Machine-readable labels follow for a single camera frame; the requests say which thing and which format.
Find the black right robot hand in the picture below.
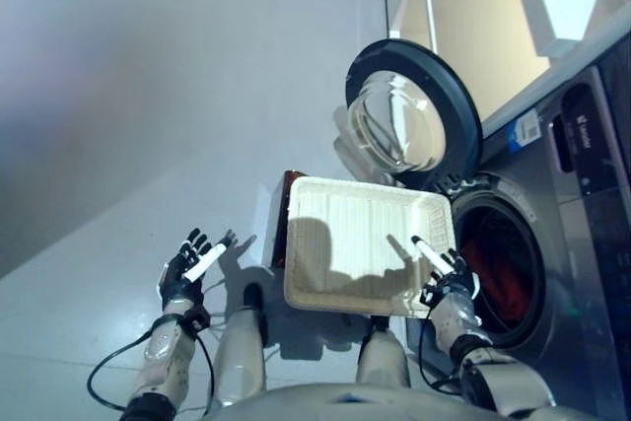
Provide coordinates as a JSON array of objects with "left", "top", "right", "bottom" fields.
[{"left": 410, "top": 234, "right": 482, "bottom": 309}]

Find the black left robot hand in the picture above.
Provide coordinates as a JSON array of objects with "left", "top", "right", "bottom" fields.
[{"left": 157, "top": 227, "right": 233, "bottom": 314}]

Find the red cloth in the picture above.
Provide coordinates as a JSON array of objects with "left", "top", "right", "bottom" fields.
[{"left": 462, "top": 238, "right": 531, "bottom": 331}]

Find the dark grey washing machine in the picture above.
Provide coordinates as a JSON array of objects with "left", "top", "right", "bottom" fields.
[{"left": 406, "top": 0, "right": 631, "bottom": 421}]

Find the silver left robot leg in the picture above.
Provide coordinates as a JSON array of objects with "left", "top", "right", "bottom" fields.
[{"left": 211, "top": 282, "right": 270, "bottom": 407}]

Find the silver robot leg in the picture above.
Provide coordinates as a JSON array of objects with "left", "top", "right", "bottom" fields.
[
  {"left": 211, "top": 282, "right": 270, "bottom": 407},
  {"left": 354, "top": 316, "right": 413, "bottom": 390}
]

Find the silver right robot leg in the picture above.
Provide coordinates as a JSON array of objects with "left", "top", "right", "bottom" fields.
[{"left": 354, "top": 316, "right": 413, "bottom": 390}]

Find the dark brown box stand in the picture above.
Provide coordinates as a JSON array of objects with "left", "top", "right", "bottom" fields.
[{"left": 260, "top": 169, "right": 310, "bottom": 269}]

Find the white wicker tray basket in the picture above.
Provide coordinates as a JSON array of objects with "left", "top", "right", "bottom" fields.
[{"left": 283, "top": 175, "right": 454, "bottom": 318}]

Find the blue energy label sticker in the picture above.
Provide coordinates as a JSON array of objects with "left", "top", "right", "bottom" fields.
[{"left": 506, "top": 112, "right": 541, "bottom": 154}]

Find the grey robot torso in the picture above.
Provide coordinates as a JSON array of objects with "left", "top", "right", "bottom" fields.
[{"left": 206, "top": 381, "right": 514, "bottom": 421}]

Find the round glass washer door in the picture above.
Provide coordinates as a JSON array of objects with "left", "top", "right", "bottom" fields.
[{"left": 332, "top": 38, "right": 484, "bottom": 190}]

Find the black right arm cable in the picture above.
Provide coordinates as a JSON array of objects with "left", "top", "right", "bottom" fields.
[{"left": 418, "top": 315, "right": 464, "bottom": 392}]

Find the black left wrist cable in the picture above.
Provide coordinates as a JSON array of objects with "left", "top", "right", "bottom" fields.
[{"left": 87, "top": 326, "right": 217, "bottom": 415}]

